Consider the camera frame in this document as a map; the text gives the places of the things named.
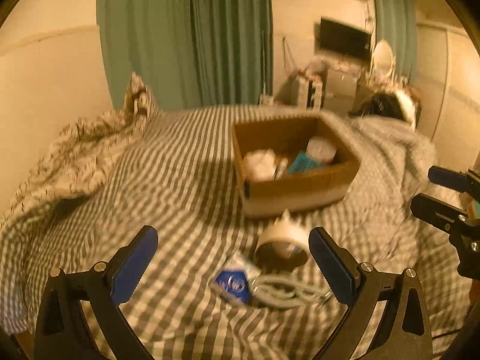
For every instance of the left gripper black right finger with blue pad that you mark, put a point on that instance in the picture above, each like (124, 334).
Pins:
(404, 330)

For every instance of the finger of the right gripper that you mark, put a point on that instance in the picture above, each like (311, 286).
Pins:
(458, 181)

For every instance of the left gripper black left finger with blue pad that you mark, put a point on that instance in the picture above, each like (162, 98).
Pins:
(62, 330)

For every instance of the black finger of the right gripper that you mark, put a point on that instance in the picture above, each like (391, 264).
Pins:
(438, 214)

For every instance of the white bear figurine toy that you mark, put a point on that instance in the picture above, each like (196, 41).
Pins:
(283, 245)

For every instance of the blue foil snack packet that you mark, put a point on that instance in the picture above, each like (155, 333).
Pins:
(303, 164)

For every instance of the white tube with barcode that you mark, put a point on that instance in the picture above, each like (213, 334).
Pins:
(280, 167)

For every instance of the black and white jacket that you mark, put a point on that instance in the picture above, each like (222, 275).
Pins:
(394, 104)

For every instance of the white louvered wardrobe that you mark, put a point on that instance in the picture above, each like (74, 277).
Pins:
(447, 76)

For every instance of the blue tissue pack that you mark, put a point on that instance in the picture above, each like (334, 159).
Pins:
(233, 280)

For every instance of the white lidded round jar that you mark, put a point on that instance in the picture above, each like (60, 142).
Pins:
(321, 150)

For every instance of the oval vanity mirror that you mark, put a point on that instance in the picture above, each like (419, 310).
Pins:
(382, 61)

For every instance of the brown cardboard box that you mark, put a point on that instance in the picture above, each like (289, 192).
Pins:
(287, 136)

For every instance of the grey checkered bed cover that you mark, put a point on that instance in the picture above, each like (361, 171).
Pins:
(179, 178)

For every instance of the grey mini fridge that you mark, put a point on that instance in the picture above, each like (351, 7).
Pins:
(340, 91)

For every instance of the floral patterned quilt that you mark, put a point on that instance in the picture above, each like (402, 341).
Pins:
(78, 162)

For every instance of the white suitcase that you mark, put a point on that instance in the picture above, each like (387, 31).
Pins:
(308, 93)

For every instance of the small green curtain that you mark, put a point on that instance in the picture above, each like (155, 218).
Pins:
(396, 23)

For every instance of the checkered pillow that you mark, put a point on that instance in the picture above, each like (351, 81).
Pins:
(139, 99)

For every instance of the large green curtain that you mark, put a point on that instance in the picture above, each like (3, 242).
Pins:
(191, 53)

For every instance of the black wall television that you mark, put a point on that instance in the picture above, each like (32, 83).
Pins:
(344, 39)

